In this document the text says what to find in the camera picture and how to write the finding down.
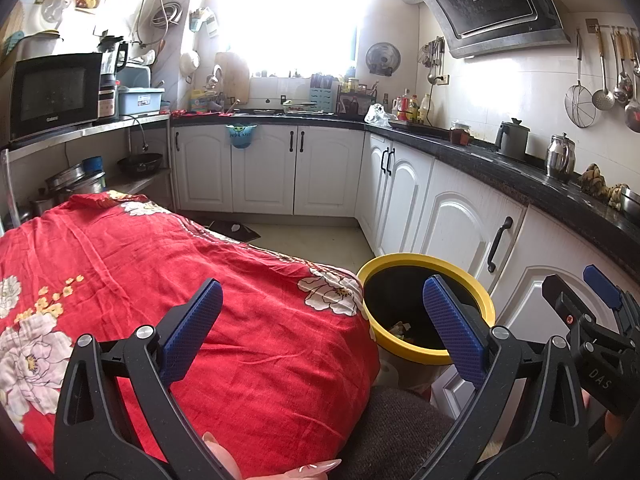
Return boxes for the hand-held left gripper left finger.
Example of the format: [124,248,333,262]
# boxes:
[52,279,225,480]

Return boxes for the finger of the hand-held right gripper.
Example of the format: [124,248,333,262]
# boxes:
[583,265,639,334]
[541,274,586,334]

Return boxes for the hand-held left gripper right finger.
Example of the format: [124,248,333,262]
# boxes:
[415,275,587,480]

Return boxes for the yellow rimmed trash bin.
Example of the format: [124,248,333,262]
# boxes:
[356,253,497,392]

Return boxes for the white tissue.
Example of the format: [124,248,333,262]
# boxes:
[387,321,414,346]

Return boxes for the person's right hand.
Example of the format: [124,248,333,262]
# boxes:
[582,392,626,436]

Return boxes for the person's left hand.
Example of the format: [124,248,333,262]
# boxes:
[202,431,342,480]

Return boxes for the red floral blanket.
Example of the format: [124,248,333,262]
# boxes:
[0,190,382,477]

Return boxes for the steel pot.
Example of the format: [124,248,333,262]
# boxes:
[617,185,640,219]

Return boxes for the pile of ginger roots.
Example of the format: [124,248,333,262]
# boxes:
[578,162,630,209]

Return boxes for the black floor mat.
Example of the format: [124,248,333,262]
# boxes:
[207,220,261,244]

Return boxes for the person's leg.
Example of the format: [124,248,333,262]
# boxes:
[345,385,467,480]

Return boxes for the stainless steel kettle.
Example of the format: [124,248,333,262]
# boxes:
[545,133,577,181]

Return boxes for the black kitchen countertop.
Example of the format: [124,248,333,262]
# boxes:
[170,110,640,275]

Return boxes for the olive grey kettle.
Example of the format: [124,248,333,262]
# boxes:
[495,118,531,161]

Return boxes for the large steel spoon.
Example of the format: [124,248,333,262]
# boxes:
[624,30,640,134]

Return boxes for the black wok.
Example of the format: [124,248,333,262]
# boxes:
[117,152,165,179]

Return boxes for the steel ladle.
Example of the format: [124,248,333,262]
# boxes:
[592,25,616,110]

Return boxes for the stack of steel pots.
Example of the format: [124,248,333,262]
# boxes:
[45,162,107,196]

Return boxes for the steel slotted spoon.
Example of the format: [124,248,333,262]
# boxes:
[612,27,632,106]

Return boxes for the glass jar dark contents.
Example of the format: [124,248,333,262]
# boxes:
[449,120,474,146]

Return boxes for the blue bag on cabinet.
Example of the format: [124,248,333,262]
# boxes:
[225,122,259,151]

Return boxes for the stainless steel shelf table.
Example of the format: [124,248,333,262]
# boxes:
[0,112,177,222]

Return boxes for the clear plastic bag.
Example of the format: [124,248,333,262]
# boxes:
[364,103,392,127]

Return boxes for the grey blue dish box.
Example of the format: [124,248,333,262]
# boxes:
[116,87,166,117]

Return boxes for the black spice rack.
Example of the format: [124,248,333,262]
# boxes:
[336,77,379,120]

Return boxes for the pale cutting board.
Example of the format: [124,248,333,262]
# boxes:
[215,51,251,106]

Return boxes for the grey blue storage container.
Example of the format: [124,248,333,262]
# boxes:
[120,64,151,90]

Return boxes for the white colander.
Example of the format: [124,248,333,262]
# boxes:
[180,51,201,84]

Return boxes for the black blender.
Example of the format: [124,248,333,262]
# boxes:
[97,35,130,119]

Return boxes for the teal knife block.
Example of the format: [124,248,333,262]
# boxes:
[308,74,337,116]

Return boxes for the black microwave oven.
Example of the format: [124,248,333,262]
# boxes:
[9,52,104,142]

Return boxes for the set of steel utensils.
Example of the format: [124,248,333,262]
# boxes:
[419,36,447,86]

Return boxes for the black steel range hood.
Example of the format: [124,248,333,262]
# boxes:
[407,0,572,60]

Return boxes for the white pot with lid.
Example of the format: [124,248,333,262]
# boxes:
[17,31,65,61]

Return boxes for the kitchen window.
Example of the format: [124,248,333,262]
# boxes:
[210,0,361,79]

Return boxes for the black cabinet door handle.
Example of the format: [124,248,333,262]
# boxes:
[487,216,514,274]

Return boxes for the wire skimmer strainer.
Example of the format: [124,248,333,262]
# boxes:
[565,30,600,129]

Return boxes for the grey wall fan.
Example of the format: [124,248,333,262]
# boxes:
[365,41,402,78]

